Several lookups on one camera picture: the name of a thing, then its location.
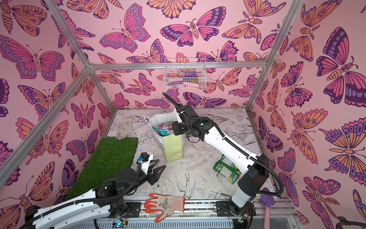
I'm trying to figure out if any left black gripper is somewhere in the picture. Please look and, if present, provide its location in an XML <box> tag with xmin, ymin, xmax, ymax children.
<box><xmin>122</xmin><ymin>159</ymin><xmax>165</xmax><ymax>197</ymax></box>

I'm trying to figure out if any green snack packet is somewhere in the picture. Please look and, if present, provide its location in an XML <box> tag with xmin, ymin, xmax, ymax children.
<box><xmin>213</xmin><ymin>155</ymin><xmax>241</xmax><ymax>184</ymax></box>

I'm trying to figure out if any brown M&M's candy packet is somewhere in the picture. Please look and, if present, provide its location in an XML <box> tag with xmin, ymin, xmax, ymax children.
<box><xmin>159</xmin><ymin>123</ymin><xmax>173</xmax><ymax>130</ymax></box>

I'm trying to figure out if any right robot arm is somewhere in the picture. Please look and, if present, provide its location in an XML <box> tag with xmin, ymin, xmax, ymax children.
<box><xmin>163</xmin><ymin>93</ymin><xmax>284</xmax><ymax>216</ymax></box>

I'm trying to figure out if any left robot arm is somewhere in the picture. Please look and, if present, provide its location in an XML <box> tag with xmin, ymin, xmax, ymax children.
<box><xmin>21</xmin><ymin>152</ymin><xmax>166</xmax><ymax>229</ymax></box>

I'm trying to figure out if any white paper gift bag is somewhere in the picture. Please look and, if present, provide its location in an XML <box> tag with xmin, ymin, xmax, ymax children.
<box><xmin>144</xmin><ymin>110</ymin><xmax>185</xmax><ymax>162</ymax></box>

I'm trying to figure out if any red and white work glove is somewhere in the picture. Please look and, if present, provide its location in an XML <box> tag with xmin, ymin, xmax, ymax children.
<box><xmin>144</xmin><ymin>193</ymin><xmax>185</xmax><ymax>223</ymax></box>

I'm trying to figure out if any pink roll in basket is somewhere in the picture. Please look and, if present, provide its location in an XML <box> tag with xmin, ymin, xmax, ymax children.
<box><xmin>183</xmin><ymin>82</ymin><xmax>205</xmax><ymax>88</ymax></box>

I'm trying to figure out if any white knit work glove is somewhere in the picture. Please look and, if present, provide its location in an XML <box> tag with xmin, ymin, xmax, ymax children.
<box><xmin>116</xmin><ymin>118</ymin><xmax>133</xmax><ymax>140</ymax></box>

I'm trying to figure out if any green artificial grass mat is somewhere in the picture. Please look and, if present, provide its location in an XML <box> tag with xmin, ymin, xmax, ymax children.
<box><xmin>67</xmin><ymin>137</ymin><xmax>138</xmax><ymax>200</ymax></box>

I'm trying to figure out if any purple item in basket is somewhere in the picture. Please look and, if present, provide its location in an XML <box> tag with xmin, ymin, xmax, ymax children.
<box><xmin>184</xmin><ymin>72</ymin><xmax>197</xmax><ymax>78</ymax></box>

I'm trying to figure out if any purple round object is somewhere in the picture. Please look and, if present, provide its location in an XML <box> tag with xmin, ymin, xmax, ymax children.
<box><xmin>260</xmin><ymin>193</ymin><xmax>275</xmax><ymax>208</ymax></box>

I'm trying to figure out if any white wire basket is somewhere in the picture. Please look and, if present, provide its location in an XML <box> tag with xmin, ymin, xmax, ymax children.
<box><xmin>162</xmin><ymin>57</ymin><xmax>207</xmax><ymax>89</ymax></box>

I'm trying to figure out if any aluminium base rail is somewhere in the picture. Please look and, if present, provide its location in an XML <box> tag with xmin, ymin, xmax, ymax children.
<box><xmin>92</xmin><ymin>199</ymin><xmax>301</xmax><ymax>229</ymax></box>

